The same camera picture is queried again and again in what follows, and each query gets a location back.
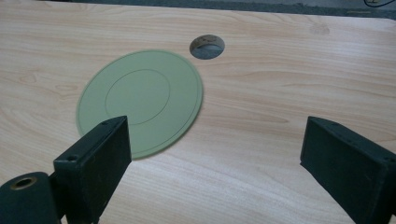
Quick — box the round green plate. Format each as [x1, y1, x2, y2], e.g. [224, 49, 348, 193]
[76, 49, 205, 161]

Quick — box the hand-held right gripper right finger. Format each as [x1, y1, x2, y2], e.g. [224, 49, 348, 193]
[299, 116, 396, 224]

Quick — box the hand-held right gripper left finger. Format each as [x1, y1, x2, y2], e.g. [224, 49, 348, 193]
[52, 115, 133, 224]

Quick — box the round table cable hole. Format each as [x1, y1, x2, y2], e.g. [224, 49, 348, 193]
[189, 34, 226, 61]

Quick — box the long black floor cable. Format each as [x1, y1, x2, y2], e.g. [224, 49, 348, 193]
[363, 0, 396, 8]

